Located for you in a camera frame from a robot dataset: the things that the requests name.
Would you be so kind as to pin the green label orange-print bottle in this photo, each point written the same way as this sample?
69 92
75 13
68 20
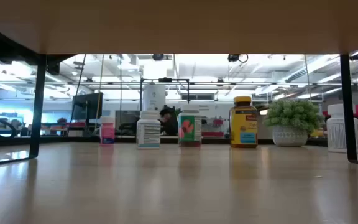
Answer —
190 127

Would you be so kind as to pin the white bottle blue-band label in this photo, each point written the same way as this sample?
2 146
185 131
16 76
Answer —
148 130

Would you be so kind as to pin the yellow bottle yellow cap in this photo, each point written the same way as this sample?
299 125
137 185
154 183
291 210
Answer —
243 124

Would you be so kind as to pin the pink bottle white cap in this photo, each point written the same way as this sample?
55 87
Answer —
107 132

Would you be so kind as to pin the large white bottle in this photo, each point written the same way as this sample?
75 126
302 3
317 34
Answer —
334 130

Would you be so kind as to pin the wooden shelf riser black legs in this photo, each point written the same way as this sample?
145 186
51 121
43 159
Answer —
179 25

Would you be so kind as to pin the person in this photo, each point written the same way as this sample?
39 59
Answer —
168 123

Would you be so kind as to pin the white cylinder tank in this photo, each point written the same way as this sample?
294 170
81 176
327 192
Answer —
154 96

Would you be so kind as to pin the black monitor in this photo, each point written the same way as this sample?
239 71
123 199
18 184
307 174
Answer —
87 105

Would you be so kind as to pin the green plant white pot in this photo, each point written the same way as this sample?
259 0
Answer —
291 118

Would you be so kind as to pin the black ceiling device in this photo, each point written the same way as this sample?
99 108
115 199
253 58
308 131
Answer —
356 56

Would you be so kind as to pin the black ceiling dome camera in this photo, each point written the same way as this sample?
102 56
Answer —
158 57

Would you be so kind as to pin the black table edge rail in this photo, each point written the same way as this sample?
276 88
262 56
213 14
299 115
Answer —
126 140

